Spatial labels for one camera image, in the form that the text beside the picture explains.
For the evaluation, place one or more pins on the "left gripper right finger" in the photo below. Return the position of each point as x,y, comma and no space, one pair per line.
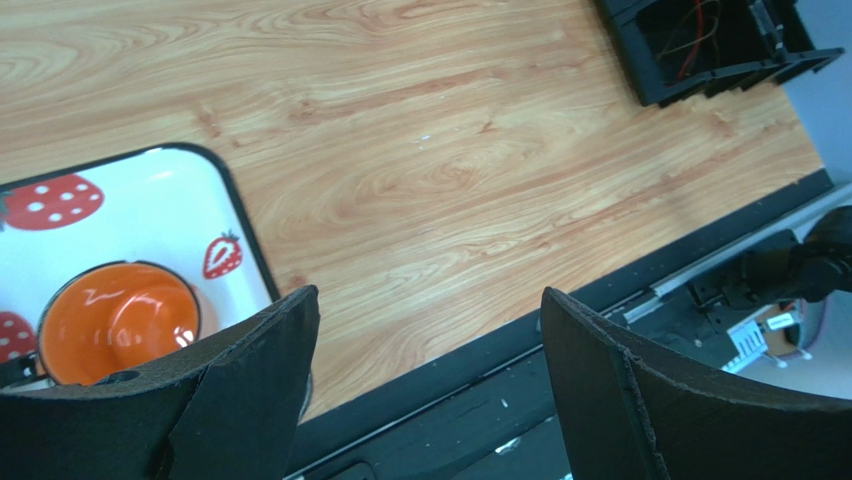
630,408

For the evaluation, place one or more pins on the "strawberry print white tray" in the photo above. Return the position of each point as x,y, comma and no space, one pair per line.
169,205

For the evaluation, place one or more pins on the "orange enamel mug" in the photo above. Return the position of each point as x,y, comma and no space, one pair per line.
108,319

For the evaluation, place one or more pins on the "black compartment organizer bin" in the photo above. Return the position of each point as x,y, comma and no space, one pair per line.
673,49

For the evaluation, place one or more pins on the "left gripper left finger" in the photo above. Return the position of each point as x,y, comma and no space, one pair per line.
226,407

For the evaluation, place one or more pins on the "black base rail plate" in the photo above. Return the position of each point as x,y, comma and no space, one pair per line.
487,411

